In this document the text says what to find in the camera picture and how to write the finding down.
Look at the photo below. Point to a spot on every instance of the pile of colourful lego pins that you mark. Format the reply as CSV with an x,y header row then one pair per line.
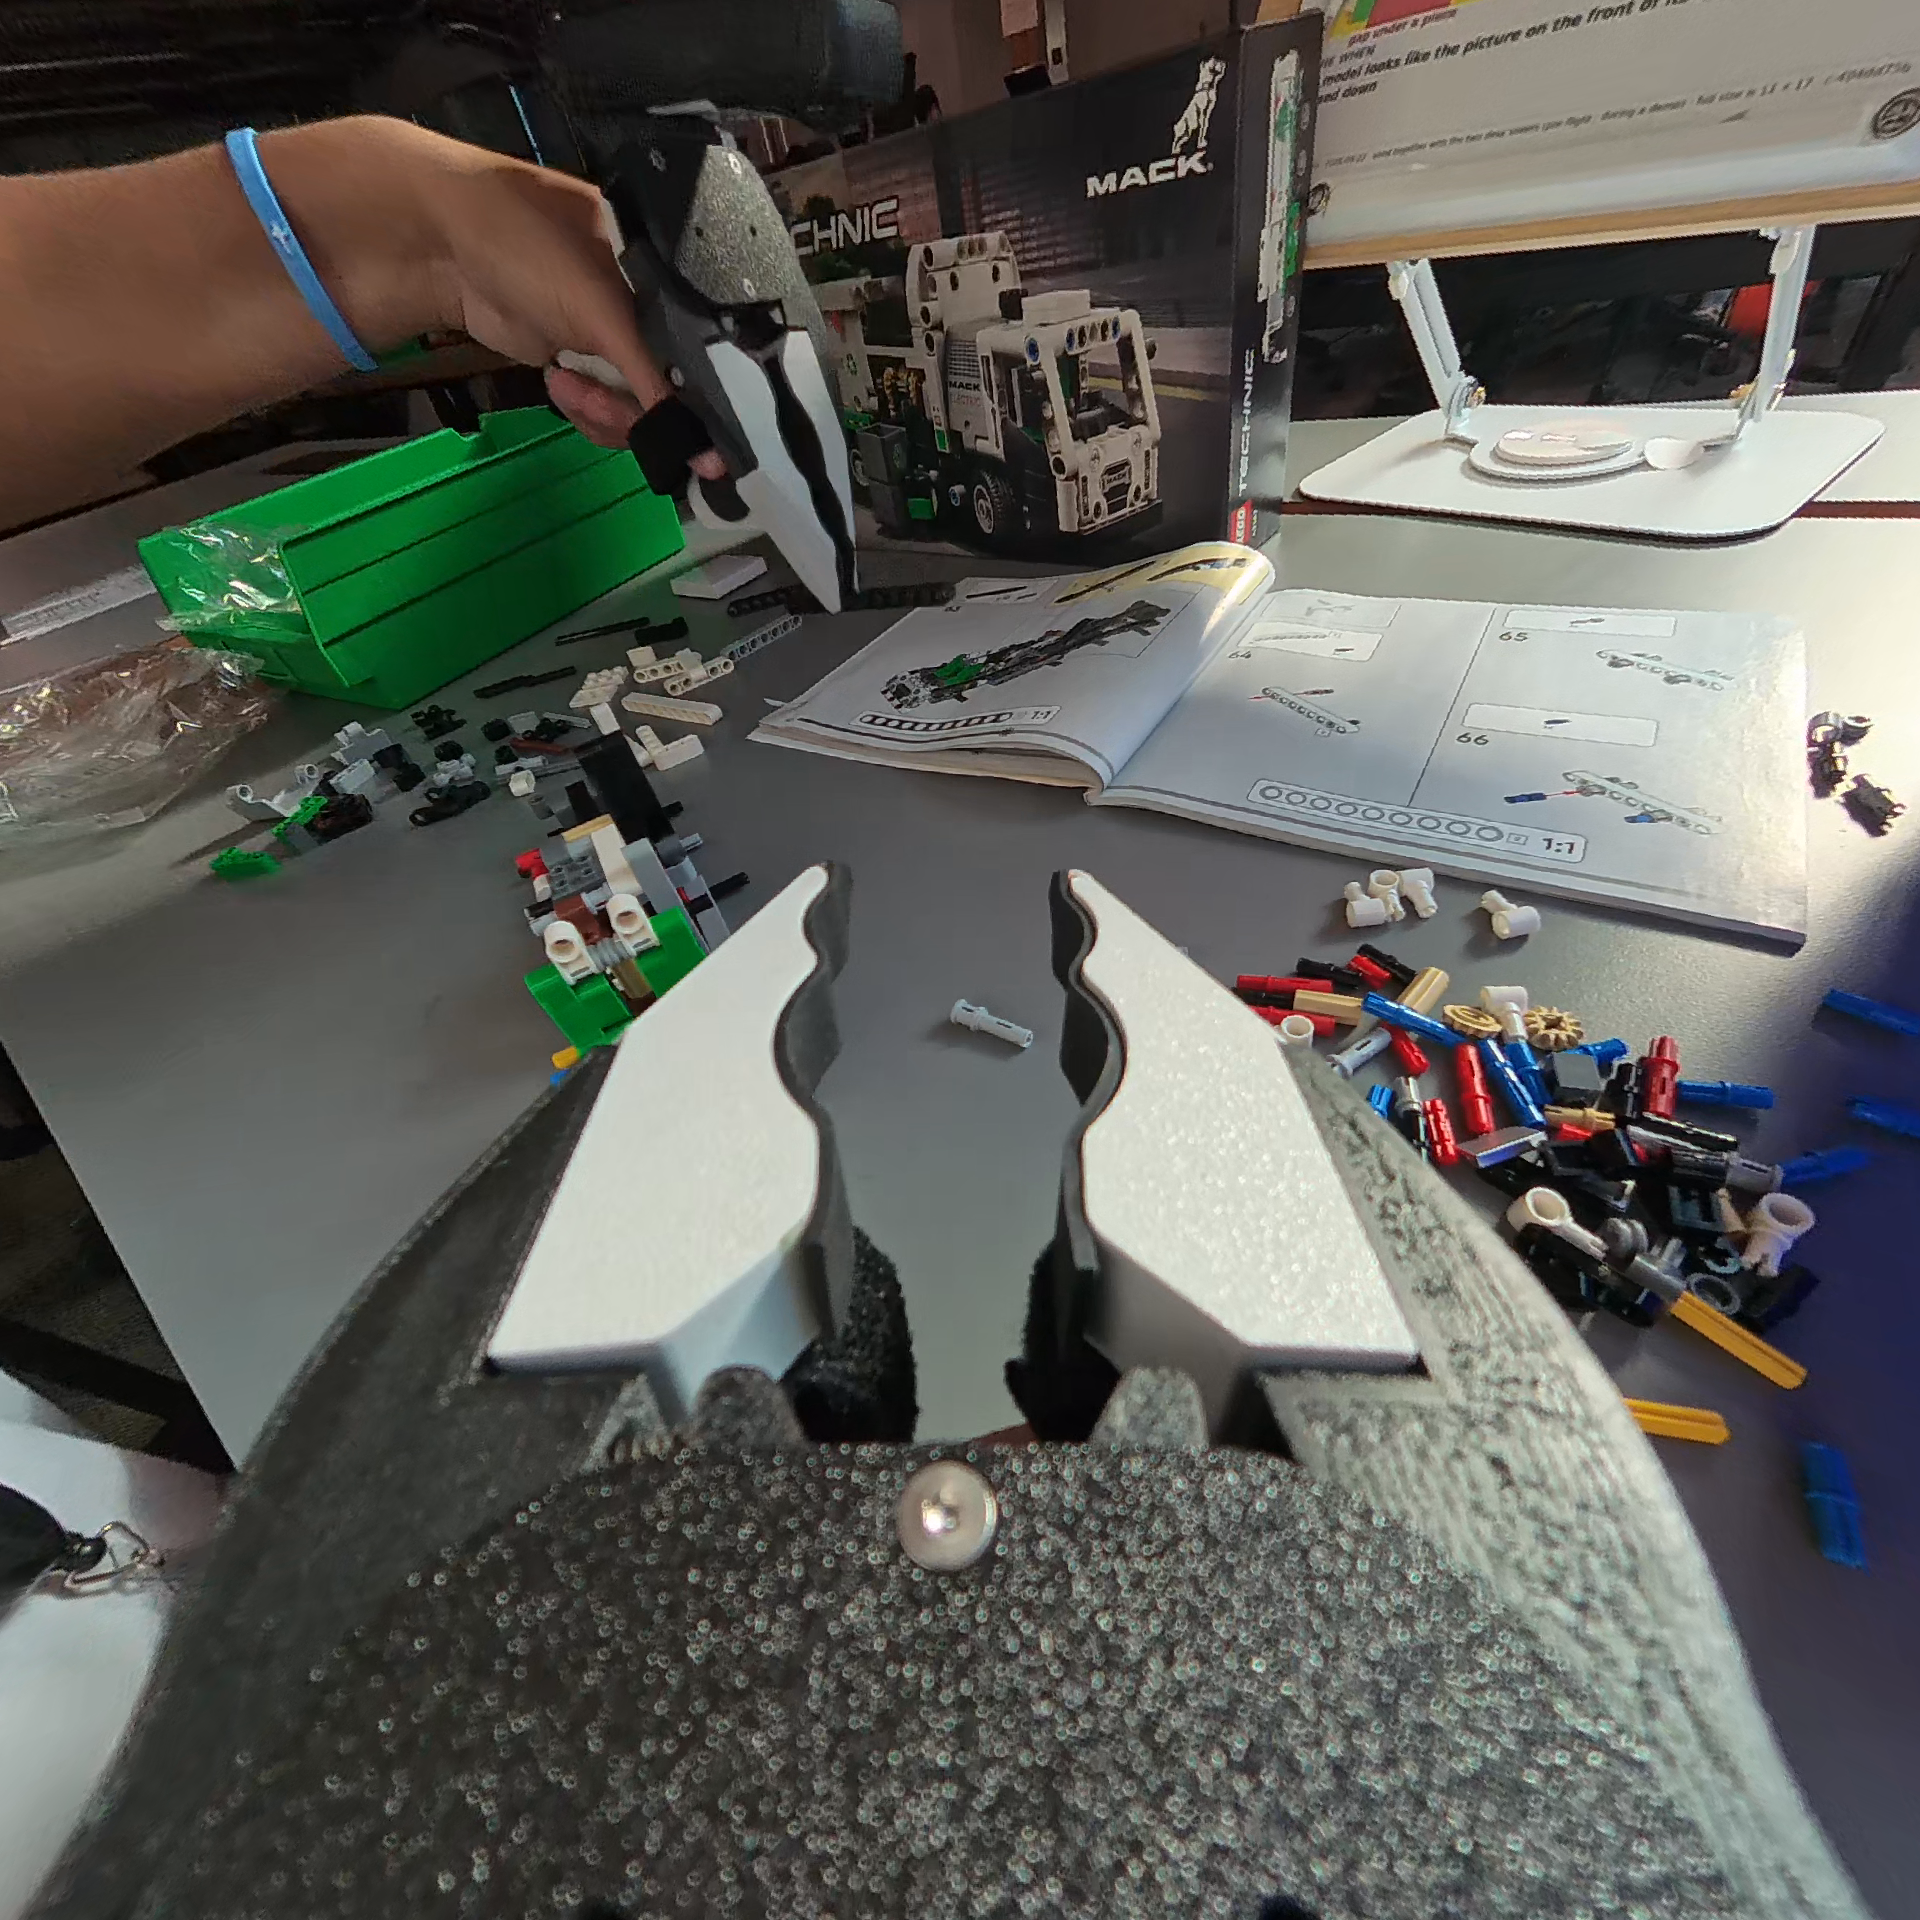
x,y
1574,1140

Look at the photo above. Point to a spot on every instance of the partly built lego assembly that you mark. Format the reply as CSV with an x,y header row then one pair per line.
x,y
600,961

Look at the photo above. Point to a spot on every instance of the bluish grey lego pin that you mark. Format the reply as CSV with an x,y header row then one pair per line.
x,y
1355,1047

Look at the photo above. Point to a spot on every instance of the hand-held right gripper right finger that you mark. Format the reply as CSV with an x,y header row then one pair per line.
x,y
1201,1170

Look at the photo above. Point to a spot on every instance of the blue rubber wristband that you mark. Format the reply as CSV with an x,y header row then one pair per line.
x,y
301,249

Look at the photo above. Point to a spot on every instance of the green plastic bin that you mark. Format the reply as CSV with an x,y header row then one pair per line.
x,y
451,555

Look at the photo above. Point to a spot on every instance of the black lego piece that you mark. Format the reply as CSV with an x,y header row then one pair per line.
x,y
1838,751
1875,802

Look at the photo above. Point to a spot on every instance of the white document stand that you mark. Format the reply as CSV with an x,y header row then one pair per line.
x,y
1590,465

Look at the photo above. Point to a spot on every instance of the long black lego beam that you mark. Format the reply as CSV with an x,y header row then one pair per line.
x,y
781,603

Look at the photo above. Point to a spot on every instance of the person's left hand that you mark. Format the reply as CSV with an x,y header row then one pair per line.
x,y
494,240

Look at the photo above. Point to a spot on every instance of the clear plastic bag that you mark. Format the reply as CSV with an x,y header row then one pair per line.
x,y
105,734
225,578

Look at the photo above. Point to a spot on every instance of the pile of grey white lego pieces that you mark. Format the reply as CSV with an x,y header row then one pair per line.
x,y
451,751

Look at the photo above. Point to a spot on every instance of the yellow lego axle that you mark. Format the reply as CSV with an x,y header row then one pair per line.
x,y
1673,1418
1740,1340

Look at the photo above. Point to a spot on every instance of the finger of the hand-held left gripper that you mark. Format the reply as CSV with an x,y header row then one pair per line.
x,y
759,434
830,451

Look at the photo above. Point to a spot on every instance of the blue lego pin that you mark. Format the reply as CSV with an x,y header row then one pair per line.
x,y
1875,1014
1886,1114
1822,1166
1833,1503

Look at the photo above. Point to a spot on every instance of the white lego plate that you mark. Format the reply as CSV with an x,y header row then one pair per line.
x,y
728,578

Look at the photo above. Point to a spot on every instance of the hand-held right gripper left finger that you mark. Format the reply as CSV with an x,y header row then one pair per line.
x,y
690,1170

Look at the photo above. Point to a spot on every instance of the lego truck set box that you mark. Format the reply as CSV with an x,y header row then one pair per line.
x,y
1051,195

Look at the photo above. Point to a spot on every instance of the person in white shirt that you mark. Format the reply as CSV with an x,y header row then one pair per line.
x,y
74,1724

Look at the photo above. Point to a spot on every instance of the white lego connector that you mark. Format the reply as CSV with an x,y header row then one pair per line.
x,y
1362,906
1424,895
1394,891
1509,915

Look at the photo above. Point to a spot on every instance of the black badge reel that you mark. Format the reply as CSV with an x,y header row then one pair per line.
x,y
31,1531

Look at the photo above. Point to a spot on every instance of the lego instruction booklet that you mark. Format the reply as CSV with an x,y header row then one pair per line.
x,y
1351,720

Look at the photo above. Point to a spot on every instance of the person's left forearm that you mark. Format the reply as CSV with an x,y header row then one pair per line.
x,y
134,301

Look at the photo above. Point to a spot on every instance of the light grey lego pin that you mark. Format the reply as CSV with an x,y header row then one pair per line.
x,y
990,1023

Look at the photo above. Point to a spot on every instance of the printed paper sheet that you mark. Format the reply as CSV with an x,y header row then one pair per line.
x,y
1574,91

